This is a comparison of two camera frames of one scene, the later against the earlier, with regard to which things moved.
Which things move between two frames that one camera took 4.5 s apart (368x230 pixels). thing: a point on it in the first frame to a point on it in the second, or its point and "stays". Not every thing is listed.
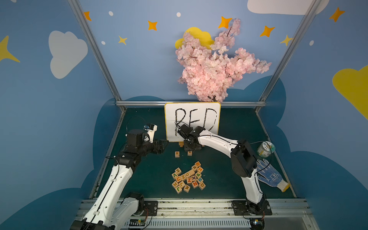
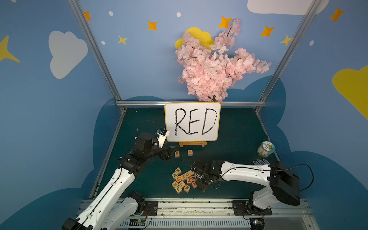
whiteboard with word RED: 206,115 stays
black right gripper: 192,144 to 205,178
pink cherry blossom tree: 208,73 stays
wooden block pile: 183,180 stays
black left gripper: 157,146 to 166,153
